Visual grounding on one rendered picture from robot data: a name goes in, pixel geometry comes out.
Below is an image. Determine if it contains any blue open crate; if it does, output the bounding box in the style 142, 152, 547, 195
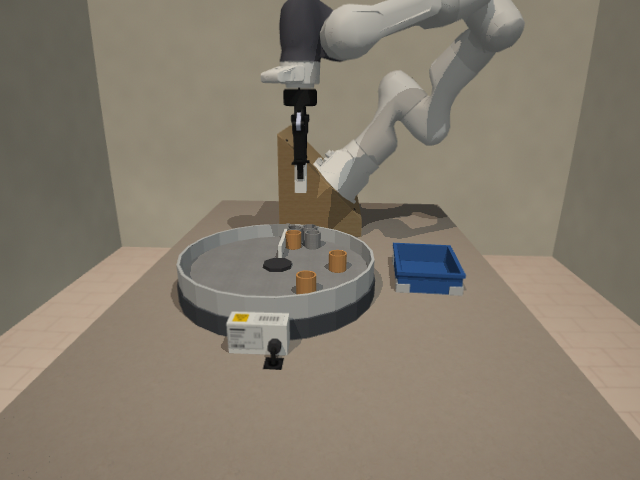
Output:
392, 243, 466, 296

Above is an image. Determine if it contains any bronze bushing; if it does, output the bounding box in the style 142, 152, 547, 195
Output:
286, 230, 301, 250
296, 271, 316, 294
329, 250, 347, 273

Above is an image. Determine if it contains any grey metal bushing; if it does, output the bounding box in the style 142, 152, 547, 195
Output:
287, 225, 303, 243
305, 230, 321, 249
302, 224, 317, 242

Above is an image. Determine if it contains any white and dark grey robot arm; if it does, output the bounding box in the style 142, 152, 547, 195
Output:
260, 0, 525, 204

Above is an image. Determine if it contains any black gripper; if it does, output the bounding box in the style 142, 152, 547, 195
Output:
283, 88, 317, 193

